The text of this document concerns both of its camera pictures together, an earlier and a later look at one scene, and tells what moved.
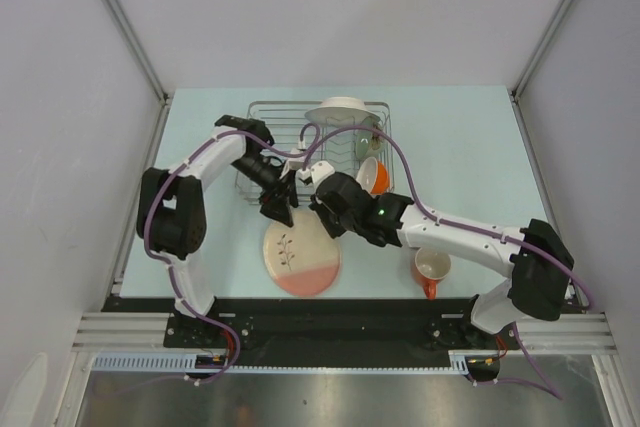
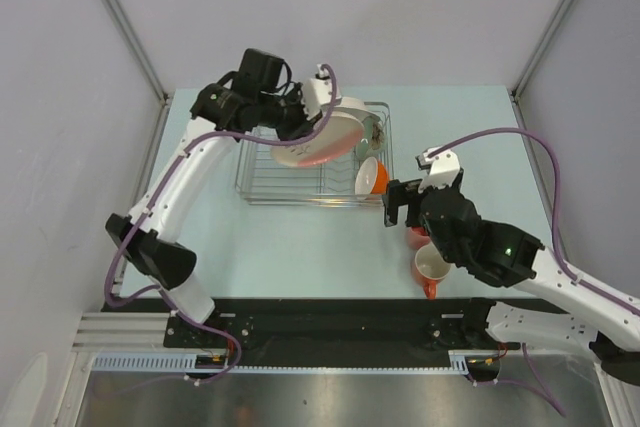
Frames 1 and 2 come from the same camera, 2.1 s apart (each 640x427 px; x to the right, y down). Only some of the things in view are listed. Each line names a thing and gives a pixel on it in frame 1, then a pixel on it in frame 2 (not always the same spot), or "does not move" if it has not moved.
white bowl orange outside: [372, 176] does not move
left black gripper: [278, 207] → [303, 127]
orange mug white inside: [430, 266] does not move
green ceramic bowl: [368, 143] does not move
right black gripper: [320, 208] → [398, 194]
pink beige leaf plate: [302, 259] → [342, 134]
